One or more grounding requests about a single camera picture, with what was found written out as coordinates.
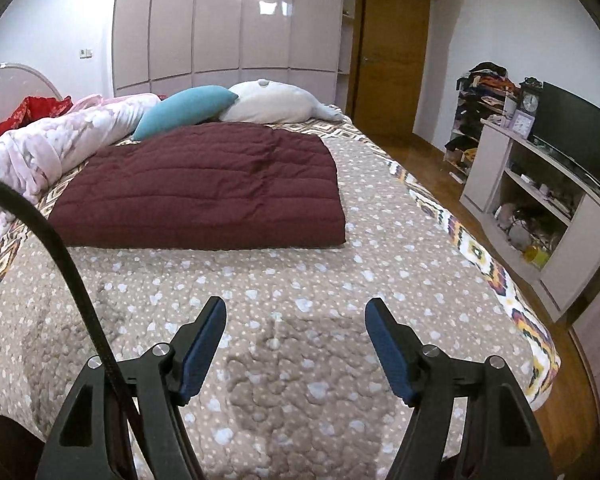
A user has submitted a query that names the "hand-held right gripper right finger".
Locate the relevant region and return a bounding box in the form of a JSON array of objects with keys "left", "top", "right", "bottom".
[{"left": 364, "top": 297, "right": 556, "bottom": 480}]

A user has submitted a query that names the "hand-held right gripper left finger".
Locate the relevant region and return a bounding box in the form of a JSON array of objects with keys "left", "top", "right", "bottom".
[{"left": 35, "top": 296, "right": 228, "bottom": 480}]

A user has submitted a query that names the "maroon quilted puffer jacket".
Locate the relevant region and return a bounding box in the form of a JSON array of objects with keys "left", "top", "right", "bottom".
[{"left": 47, "top": 122, "right": 347, "bottom": 251}]

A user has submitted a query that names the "cluttered clothes rack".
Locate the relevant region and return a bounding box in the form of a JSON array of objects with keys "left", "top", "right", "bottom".
[{"left": 444, "top": 61, "right": 523, "bottom": 181}]

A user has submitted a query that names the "beige patterned bedspread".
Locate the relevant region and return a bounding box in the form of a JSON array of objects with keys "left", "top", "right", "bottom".
[{"left": 0, "top": 105, "right": 561, "bottom": 480}]

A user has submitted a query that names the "grey bag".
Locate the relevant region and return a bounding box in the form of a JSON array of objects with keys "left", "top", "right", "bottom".
[{"left": 507, "top": 220, "right": 532, "bottom": 252}]

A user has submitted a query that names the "yellow container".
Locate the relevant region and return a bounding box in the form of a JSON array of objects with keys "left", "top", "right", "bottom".
[{"left": 525, "top": 245, "right": 551, "bottom": 269}]

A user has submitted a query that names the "white tv cabinet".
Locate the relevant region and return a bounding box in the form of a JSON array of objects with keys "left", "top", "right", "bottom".
[{"left": 460, "top": 119, "right": 600, "bottom": 323}]

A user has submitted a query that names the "teal pillow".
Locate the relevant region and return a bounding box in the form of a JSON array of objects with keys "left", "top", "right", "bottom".
[{"left": 131, "top": 85, "right": 240, "bottom": 142}]

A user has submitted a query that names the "white plush pillow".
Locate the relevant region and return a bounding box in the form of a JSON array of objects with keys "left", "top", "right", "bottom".
[{"left": 219, "top": 79, "right": 346, "bottom": 125}]

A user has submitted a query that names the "pink white floral blanket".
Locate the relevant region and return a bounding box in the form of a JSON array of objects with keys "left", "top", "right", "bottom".
[{"left": 0, "top": 92, "right": 168, "bottom": 261}]

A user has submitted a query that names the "pink square clock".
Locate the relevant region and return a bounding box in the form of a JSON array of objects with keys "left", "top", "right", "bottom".
[{"left": 508, "top": 110, "right": 536, "bottom": 137}]

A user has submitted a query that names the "black mantel clock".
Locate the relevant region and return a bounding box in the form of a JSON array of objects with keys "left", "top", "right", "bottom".
[{"left": 517, "top": 77, "right": 544, "bottom": 117}]

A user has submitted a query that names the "black flat television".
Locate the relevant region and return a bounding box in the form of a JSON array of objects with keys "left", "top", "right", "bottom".
[{"left": 530, "top": 81, "right": 600, "bottom": 197}]

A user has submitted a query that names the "wooden door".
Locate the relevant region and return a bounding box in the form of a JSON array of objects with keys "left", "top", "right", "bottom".
[{"left": 347, "top": 0, "right": 431, "bottom": 136}]

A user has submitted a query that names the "red cloth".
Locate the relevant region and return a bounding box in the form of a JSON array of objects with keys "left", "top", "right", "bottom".
[{"left": 0, "top": 95, "right": 74, "bottom": 156}]

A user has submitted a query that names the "curved clear headboard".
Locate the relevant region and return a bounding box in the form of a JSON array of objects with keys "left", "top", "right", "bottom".
[{"left": 0, "top": 62, "right": 66, "bottom": 106}]

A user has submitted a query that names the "glossy white wardrobe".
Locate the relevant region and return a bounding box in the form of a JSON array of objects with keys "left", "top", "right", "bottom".
[{"left": 111, "top": 0, "right": 465, "bottom": 99}]

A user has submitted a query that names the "black braided cable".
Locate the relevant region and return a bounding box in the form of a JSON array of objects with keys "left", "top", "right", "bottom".
[{"left": 0, "top": 172, "right": 142, "bottom": 480}]

